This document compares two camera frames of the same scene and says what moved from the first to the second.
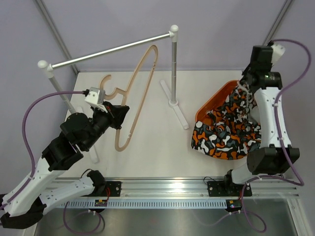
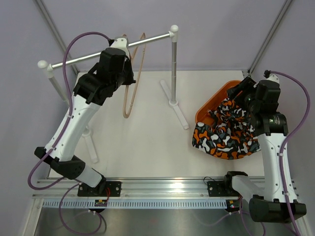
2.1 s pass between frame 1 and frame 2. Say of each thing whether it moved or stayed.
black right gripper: moved
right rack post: stayed
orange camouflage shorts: stayed
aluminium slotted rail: stayed
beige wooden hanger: moved
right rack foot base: stayed
